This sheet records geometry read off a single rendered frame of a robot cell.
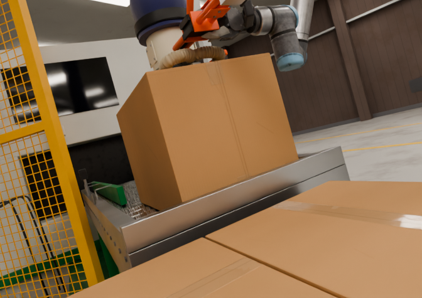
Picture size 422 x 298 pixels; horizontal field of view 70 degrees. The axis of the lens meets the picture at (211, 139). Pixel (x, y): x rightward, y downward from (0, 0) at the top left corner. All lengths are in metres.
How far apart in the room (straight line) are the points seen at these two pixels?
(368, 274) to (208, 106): 0.57
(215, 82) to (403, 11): 9.42
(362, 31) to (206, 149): 9.59
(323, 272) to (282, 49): 0.80
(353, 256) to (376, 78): 9.69
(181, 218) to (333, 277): 0.40
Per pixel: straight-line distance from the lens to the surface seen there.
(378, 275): 0.42
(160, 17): 1.11
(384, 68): 10.05
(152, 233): 0.71
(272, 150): 0.91
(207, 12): 0.86
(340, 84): 10.31
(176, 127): 0.78
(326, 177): 0.98
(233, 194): 0.78
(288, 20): 1.11
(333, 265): 0.45
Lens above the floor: 0.75
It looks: 1 degrees down
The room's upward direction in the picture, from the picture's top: 16 degrees counter-clockwise
